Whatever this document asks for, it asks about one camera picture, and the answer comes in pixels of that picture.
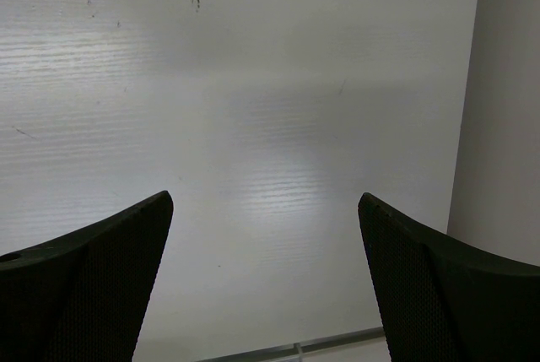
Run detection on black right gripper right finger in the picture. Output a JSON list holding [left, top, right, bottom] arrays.
[[358, 192, 539, 361]]

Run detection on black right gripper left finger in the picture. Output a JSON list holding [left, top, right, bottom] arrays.
[[1, 191, 173, 361]]

